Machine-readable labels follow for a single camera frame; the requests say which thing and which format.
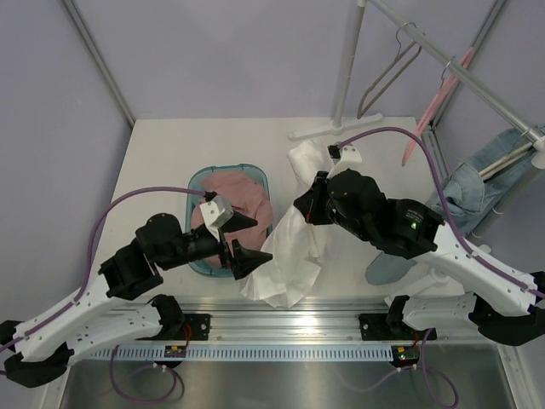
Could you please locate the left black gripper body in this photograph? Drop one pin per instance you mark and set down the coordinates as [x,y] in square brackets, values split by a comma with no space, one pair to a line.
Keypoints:
[225,251]

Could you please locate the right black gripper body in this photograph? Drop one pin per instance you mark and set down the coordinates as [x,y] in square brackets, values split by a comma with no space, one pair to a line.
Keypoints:
[318,210]

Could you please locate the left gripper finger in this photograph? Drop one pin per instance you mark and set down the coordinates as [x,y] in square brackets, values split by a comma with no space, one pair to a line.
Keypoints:
[245,261]
[238,222]

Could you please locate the pink skirt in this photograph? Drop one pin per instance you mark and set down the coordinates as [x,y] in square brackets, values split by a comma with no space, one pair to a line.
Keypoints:
[248,197]

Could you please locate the white pleated skirt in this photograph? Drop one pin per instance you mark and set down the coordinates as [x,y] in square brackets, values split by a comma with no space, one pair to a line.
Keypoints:
[297,247]

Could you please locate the grey clothes hanger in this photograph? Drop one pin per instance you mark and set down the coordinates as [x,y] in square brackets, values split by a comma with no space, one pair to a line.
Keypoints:
[405,55]

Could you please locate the pink clothes hanger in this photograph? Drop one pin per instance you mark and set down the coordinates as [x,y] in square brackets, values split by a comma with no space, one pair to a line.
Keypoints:
[445,88]

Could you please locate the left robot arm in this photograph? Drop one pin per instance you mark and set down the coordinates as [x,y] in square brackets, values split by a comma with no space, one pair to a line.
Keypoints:
[43,348]

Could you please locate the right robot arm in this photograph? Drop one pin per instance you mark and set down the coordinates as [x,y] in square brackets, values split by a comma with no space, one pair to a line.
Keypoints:
[499,302]

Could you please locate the white wooden hanger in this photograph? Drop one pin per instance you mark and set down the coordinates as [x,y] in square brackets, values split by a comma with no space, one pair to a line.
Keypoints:
[505,161]

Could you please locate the teal plastic basket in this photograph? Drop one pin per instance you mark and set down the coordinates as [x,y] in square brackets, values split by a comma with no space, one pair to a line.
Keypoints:
[196,183]

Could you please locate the blue denim jacket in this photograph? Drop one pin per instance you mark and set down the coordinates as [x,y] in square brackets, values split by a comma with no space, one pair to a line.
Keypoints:
[470,198]

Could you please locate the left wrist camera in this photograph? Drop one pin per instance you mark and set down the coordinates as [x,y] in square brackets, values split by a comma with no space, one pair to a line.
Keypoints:
[216,213]

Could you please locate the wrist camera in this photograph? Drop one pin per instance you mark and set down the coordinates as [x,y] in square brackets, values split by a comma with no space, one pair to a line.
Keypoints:
[216,213]
[344,158]

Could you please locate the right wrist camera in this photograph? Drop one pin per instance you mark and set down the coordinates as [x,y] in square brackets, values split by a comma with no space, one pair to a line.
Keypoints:
[344,158]

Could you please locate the aluminium mounting rail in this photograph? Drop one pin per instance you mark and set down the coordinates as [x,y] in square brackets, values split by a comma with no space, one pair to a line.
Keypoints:
[309,322]

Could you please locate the white slotted cable duct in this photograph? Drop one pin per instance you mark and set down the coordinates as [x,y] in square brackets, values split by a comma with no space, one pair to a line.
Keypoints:
[255,353]

